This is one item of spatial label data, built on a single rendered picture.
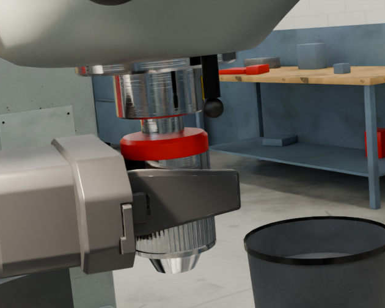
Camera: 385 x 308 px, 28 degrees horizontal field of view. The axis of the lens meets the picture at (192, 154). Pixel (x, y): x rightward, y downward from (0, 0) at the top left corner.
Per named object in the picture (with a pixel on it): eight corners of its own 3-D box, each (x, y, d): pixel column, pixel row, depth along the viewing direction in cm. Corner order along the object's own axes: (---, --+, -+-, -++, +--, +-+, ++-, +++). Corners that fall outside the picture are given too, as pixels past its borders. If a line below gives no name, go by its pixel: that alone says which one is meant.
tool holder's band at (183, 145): (214, 142, 43) (212, 124, 43) (201, 157, 38) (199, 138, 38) (133, 146, 44) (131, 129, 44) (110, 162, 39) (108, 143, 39)
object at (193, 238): (222, 232, 44) (214, 142, 43) (209, 258, 39) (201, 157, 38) (142, 235, 45) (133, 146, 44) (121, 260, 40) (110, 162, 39)
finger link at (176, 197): (237, 217, 40) (121, 234, 38) (233, 157, 40) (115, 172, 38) (248, 224, 39) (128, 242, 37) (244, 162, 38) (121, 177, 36)
